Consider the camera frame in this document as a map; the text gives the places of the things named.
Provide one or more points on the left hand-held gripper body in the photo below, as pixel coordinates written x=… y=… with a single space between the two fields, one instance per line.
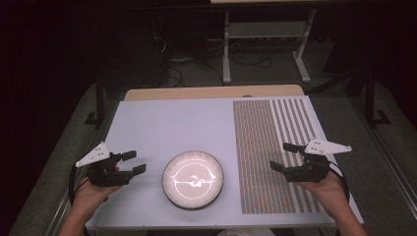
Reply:
x=105 y=173

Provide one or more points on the person's light clothing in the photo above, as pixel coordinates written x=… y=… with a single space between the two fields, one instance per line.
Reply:
x=246 y=232

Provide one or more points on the black metal stand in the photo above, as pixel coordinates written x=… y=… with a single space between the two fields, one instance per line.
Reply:
x=370 y=98
x=100 y=98

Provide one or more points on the white plate with dark rim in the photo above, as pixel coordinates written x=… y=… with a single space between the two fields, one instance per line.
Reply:
x=192 y=179

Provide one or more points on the person's right hand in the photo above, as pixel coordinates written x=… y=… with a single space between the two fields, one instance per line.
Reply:
x=331 y=193

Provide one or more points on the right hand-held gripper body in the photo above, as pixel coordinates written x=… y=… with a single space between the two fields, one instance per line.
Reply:
x=311 y=170

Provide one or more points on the aluminium rail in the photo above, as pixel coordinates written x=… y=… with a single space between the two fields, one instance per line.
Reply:
x=390 y=157
x=82 y=173

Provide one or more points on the white board with striped print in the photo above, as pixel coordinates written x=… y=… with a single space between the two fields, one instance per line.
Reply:
x=183 y=128

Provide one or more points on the white metal table frame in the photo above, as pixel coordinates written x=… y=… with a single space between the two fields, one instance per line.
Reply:
x=265 y=30

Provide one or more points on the person's left hand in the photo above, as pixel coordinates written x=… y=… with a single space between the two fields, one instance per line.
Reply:
x=90 y=195

